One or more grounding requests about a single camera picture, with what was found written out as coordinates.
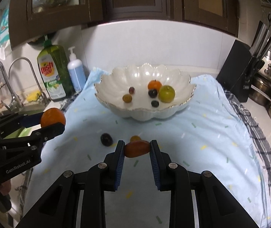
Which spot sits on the green dish soap bottle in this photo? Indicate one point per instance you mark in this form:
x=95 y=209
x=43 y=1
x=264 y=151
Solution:
x=52 y=63

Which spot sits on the dark red date fruit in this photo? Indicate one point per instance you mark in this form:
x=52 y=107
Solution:
x=135 y=138

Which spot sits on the reddish brown oval fruit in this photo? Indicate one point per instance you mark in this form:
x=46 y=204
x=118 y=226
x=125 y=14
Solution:
x=136 y=149

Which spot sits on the white blue pump bottle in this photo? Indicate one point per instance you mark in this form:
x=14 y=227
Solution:
x=76 y=71

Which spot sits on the black knife block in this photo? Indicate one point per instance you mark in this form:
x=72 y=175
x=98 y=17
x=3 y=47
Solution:
x=238 y=71

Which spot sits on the white scalloped bowl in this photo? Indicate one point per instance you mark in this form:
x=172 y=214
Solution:
x=112 y=87

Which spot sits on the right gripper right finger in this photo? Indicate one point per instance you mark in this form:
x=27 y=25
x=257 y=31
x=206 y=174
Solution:
x=168 y=175

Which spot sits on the small orange mandarin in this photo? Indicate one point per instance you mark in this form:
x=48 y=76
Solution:
x=154 y=84

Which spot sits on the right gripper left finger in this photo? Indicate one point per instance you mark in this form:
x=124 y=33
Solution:
x=106 y=176

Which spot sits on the brown small round fruit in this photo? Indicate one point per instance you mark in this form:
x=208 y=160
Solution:
x=131 y=90

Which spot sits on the steel pot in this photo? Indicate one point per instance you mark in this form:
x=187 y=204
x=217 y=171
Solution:
x=260 y=92

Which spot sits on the checkered kitchen towel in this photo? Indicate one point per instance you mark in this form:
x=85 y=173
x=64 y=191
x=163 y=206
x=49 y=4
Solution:
x=262 y=147

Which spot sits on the green apple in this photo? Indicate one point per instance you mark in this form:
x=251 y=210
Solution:
x=166 y=94

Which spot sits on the large orange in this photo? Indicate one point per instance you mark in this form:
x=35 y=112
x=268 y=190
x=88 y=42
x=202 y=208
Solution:
x=51 y=117

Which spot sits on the yellow sponge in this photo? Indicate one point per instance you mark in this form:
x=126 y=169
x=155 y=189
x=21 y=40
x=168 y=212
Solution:
x=34 y=96

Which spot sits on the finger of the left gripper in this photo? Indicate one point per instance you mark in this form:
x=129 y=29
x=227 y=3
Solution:
x=29 y=121
x=42 y=135

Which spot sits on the yellowish small round fruit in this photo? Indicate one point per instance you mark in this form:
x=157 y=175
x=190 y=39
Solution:
x=127 y=98

